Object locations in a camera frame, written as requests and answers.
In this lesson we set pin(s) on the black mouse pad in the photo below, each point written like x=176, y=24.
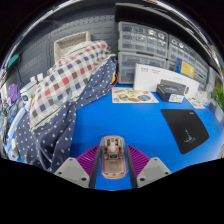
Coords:
x=185, y=128

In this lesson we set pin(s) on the purple object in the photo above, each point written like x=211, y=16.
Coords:
x=14, y=93

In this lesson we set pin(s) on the dark wall shelf unit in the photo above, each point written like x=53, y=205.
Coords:
x=150, y=16

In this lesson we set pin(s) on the white device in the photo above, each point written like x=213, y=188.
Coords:
x=28, y=89

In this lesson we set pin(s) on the navy polka dot cloth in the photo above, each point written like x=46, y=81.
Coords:
x=50, y=140

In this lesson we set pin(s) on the colourful sticker sheet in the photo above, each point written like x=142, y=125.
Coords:
x=196, y=103
x=133, y=95

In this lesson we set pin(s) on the clear plastic packet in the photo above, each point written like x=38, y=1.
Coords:
x=203, y=97

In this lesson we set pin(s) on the green plant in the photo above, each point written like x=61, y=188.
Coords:
x=218, y=96

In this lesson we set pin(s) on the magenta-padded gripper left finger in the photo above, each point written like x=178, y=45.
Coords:
x=71, y=170

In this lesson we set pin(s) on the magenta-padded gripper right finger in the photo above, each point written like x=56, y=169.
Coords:
x=153, y=170

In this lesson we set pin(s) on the blue and yellow box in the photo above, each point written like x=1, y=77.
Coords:
x=186, y=69

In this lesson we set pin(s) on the small black box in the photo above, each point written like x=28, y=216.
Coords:
x=168, y=90

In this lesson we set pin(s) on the white keyboard box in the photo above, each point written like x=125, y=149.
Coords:
x=146, y=78

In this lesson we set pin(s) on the white woven basket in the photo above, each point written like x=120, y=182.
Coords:
x=68, y=43

